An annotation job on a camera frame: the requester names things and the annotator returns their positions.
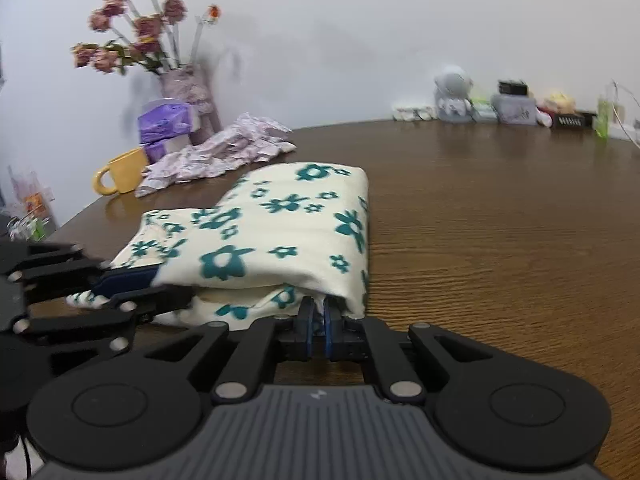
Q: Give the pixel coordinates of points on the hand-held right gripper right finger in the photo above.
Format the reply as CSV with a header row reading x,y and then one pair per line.
x,y
328,332

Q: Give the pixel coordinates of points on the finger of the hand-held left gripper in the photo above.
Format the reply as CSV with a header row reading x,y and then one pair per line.
x,y
100,317
125,282

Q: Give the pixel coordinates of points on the yellow mug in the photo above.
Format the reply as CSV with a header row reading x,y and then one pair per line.
x,y
127,172

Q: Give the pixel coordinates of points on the fuzzy pink vase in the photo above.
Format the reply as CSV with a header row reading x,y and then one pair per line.
x,y
192,90

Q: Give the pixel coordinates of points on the black charger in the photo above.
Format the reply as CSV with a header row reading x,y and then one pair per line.
x,y
513,88

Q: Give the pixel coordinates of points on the dried rose bouquet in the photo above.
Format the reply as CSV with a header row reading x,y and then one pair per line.
x,y
145,25

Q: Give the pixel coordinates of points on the green liquid bottle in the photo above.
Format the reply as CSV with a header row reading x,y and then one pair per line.
x,y
602,120

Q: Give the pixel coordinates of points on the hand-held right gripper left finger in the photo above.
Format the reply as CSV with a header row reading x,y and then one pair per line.
x,y
311,332

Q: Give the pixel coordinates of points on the grey tin box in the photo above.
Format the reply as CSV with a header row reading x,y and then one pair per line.
x,y
514,110

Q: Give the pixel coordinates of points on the green and white small box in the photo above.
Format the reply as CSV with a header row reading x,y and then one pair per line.
x,y
482,106

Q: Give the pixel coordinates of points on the white tube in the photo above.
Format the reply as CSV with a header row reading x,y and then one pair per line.
x,y
544,120

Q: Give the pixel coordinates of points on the black and red box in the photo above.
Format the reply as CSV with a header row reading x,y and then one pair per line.
x,y
574,121

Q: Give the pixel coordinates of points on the white robot-shaped speaker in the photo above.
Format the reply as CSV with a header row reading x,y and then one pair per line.
x,y
452,92

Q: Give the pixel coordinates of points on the yellow round container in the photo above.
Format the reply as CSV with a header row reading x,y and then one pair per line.
x,y
559,102

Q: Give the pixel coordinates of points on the purple tissue pack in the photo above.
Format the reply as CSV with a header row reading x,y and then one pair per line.
x,y
167,149
162,122

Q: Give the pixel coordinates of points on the pink floral cloth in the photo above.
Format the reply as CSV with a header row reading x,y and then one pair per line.
x,y
225,150

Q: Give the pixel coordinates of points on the clear rack with small items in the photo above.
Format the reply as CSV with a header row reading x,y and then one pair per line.
x,y
30,210

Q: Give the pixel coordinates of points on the cream dress with teal flowers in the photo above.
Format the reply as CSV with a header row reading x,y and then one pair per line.
x,y
280,225

